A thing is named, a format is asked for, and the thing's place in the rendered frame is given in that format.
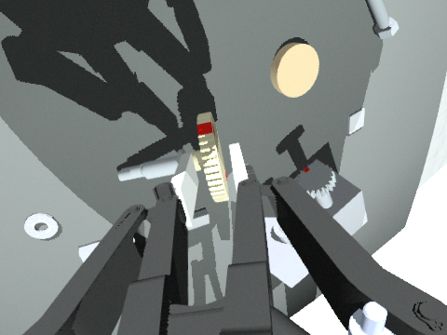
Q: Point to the white flat bar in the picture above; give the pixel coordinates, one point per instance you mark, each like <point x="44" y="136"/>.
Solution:
<point x="200" y="218"/>

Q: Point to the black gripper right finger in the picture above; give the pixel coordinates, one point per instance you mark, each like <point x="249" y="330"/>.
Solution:
<point x="353" y="283"/>

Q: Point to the white flat washer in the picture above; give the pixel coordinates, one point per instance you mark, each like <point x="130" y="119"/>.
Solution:
<point x="45" y="218"/>

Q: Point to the light grey square plate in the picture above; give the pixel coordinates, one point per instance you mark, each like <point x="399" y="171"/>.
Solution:
<point x="355" y="121"/>

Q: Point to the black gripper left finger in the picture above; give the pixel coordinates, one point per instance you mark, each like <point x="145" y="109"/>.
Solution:
<point x="100" y="291"/>

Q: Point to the grey hex bolt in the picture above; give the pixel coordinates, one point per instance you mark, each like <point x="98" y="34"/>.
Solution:
<point x="386" y="27"/>

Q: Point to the cream flat disc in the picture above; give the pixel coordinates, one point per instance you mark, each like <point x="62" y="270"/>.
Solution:
<point x="294" y="69"/>

